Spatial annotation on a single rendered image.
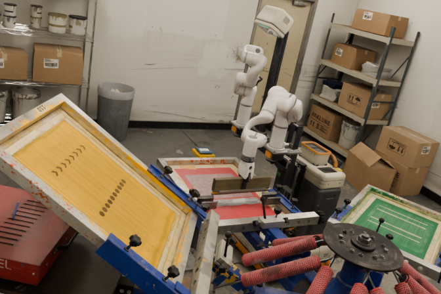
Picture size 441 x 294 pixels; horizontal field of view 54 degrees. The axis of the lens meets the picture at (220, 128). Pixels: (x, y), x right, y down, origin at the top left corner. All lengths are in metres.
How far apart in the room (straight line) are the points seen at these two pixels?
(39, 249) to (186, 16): 4.59
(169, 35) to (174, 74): 0.55
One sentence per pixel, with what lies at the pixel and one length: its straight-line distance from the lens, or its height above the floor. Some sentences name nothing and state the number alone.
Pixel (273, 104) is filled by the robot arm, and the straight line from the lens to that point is 2.47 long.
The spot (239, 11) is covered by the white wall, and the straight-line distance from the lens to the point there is 6.26.
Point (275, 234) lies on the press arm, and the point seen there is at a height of 1.04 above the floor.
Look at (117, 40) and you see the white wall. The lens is 5.72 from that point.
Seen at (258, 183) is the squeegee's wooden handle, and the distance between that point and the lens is 2.47.
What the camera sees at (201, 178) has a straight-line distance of 2.72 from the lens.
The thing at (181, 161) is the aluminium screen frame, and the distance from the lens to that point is 2.84.
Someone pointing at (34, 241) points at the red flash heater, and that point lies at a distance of 1.78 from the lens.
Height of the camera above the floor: 2.13
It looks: 19 degrees down
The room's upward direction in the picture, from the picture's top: 11 degrees clockwise
